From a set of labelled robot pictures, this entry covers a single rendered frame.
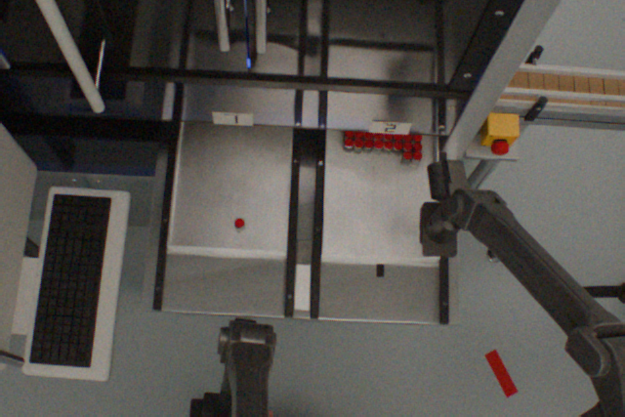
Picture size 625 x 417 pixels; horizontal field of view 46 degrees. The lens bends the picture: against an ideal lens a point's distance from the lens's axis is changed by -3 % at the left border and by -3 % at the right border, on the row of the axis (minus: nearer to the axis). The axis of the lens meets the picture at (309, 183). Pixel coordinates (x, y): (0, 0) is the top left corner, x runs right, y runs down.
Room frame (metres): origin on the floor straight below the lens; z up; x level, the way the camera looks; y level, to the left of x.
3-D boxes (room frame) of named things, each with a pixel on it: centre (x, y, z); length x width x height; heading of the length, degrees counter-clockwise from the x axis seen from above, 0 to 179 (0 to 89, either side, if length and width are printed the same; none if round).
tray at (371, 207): (0.59, -0.16, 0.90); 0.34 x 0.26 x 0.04; 5
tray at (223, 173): (0.56, 0.17, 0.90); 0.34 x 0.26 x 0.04; 5
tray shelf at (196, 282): (0.50, 0.00, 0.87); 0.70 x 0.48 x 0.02; 95
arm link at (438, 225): (0.42, -0.25, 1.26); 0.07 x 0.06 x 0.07; 13
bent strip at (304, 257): (0.35, -0.02, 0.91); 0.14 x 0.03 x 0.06; 5
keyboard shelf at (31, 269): (0.29, 0.54, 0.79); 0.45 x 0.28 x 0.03; 5
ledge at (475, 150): (0.77, -0.41, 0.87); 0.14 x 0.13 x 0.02; 5
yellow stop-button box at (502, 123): (0.73, -0.40, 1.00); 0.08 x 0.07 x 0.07; 5
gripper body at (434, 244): (0.42, -0.25, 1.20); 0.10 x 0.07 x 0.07; 5
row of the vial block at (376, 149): (0.67, -0.15, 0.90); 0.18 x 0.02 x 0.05; 95
